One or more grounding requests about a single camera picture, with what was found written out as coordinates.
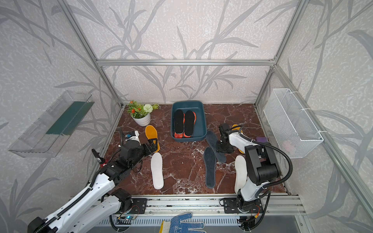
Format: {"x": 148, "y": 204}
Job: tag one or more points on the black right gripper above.
{"x": 218, "y": 148}

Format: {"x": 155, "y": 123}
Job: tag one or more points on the white wire mesh basket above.
{"x": 292, "y": 127}

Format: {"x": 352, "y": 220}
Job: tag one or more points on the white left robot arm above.
{"x": 99, "y": 199}

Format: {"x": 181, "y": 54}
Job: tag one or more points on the clear acrylic wall shelf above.
{"x": 47, "y": 136}

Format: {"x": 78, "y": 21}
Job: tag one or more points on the red orange-edged insole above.
{"x": 194, "y": 116}
{"x": 178, "y": 135}

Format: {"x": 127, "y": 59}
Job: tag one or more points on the white insole right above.
{"x": 241, "y": 173}

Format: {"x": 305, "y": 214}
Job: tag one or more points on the yellow fuzzy insole right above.
{"x": 237, "y": 128}

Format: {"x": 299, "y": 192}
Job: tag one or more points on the black insole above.
{"x": 189, "y": 122}
{"x": 178, "y": 120}

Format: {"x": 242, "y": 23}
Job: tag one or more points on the white insole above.
{"x": 157, "y": 171}
{"x": 241, "y": 173}

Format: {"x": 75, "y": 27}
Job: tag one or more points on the yellow fuzzy insole left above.
{"x": 151, "y": 132}

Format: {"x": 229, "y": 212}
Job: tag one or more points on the white insole left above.
{"x": 157, "y": 171}

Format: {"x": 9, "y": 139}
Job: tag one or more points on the yellow fuzzy insole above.
{"x": 151, "y": 132}
{"x": 237, "y": 128}

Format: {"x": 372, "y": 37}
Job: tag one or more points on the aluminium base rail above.
{"x": 166, "y": 205}

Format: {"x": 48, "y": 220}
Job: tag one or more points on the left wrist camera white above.
{"x": 132, "y": 138}

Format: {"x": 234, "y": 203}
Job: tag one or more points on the blue white work glove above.
{"x": 179, "y": 224}

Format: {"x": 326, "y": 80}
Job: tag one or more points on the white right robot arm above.
{"x": 260, "y": 163}

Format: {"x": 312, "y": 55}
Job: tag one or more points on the teal plastic storage box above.
{"x": 195, "y": 125}

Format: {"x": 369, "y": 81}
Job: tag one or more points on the potted artificial plant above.
{"x": 141, "y": 113}

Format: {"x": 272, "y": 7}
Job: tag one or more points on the green circuit board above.
{"x": 126, "y": 220}

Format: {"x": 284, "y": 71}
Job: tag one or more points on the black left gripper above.
{"x": 153, "y": 147}

